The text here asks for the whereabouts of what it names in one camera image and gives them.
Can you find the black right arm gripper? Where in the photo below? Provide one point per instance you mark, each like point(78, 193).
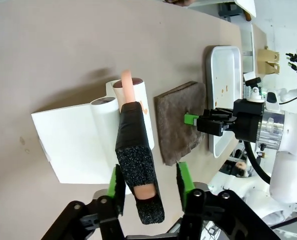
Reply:
point(248, 120)

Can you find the black left gripper left finger with green tip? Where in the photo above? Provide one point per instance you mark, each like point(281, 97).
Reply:
point(113, 195)

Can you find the black left gripper right finger with green tip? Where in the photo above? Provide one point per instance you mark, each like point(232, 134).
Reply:
point(188, 185)

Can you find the brown cloth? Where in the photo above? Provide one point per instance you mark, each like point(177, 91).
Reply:
point(176, 125)

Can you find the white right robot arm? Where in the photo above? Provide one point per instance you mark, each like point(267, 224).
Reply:
point(288, 172)

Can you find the white plastic tray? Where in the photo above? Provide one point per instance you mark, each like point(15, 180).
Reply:
point(223, 70)

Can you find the white lint roller holder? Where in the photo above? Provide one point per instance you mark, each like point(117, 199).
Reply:
point(71, 140)

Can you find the brown cardboard box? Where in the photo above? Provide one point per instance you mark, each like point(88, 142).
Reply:
point(267, 58)

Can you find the white chair seat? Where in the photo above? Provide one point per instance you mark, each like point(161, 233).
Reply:
point(246, 6)

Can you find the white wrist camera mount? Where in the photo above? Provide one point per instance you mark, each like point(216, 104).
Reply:
point(254, 93)

